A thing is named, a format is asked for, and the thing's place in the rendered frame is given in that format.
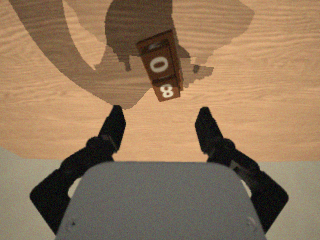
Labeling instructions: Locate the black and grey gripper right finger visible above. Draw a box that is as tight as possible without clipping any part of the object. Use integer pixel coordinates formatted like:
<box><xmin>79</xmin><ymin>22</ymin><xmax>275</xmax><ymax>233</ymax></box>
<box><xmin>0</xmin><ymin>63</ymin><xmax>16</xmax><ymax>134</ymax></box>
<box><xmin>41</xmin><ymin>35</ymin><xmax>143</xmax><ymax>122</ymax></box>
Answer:
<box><xmin>195</xmin><ymin>107</ymin><xmax>289</xmax><ymax>234</ymax></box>

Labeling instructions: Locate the brown calendar cube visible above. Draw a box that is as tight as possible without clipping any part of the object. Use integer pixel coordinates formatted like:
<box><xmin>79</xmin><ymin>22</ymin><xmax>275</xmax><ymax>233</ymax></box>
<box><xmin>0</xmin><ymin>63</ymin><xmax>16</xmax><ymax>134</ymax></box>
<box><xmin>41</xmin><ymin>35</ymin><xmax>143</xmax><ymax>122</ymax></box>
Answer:
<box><xmin>141</xmin><ymin>39</ymin><xmax>175</xmax><ymax>80</ymax></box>
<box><xmin>152</xmin><ymin>72</ymin><xmax>181</xmax><ymax>102</ymax></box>

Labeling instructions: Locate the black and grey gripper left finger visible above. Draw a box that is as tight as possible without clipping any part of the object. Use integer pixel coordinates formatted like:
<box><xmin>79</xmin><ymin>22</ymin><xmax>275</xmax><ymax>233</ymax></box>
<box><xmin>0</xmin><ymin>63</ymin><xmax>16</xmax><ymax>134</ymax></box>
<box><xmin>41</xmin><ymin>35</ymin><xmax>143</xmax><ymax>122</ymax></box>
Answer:
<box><xmin>29</xmin><ymin>105</ymin><xmax>126</xmax><ymax>236</ymax></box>

